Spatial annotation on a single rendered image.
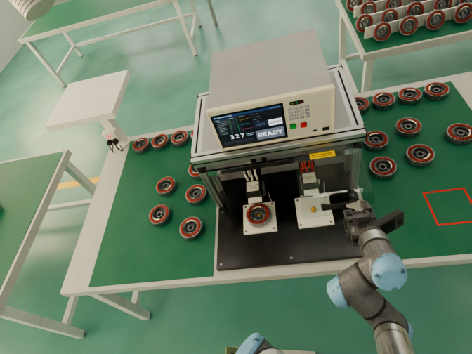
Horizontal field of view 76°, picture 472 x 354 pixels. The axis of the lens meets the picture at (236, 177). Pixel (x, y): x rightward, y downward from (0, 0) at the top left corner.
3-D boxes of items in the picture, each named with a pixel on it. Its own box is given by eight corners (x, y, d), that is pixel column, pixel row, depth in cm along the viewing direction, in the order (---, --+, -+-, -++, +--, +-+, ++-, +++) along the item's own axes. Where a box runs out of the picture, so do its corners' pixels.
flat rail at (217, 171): (357, 153, 117) (357, 148, 114) (204, 177, 128) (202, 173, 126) (356, 151, 117) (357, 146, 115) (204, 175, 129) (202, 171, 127)
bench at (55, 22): (199, 56, 388) (176, -5, 330) (60, 90, 428) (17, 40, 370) (204, 22, 443) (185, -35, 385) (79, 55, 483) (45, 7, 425)
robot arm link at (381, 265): (363, 280, 68) (395, 259, 65) (352, 251, 78) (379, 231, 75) (386, 300, 70) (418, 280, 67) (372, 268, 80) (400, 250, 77)
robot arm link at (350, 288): (355, 327, 75) (392, 305, 71) (323, 295, 75) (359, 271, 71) (352, 306, 82) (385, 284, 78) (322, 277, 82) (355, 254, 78)
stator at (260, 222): (273, 225, 133) (272, 220, 130) (249, 230, 134) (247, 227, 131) (268, 204, 140) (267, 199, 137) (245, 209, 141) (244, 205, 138)
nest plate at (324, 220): (334, 225, 127) (334, 223, 126) (298, 229, 130) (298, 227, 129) (328, 195, 136) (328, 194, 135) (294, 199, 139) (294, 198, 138)
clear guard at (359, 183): (375, 210, 102) (377, 200, 97) (303, 218, 107) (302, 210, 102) (352, 140, 122) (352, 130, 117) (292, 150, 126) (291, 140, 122)
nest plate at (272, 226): (277, 231, 132) (277, 230, 131) (244, 234, 135) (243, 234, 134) (274, 202, 141) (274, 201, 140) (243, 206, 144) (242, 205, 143)
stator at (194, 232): (202, 239, 141) (199, 236, 138) (180, 241, 143) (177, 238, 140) (204, 218, 147) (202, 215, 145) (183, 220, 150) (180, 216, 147)
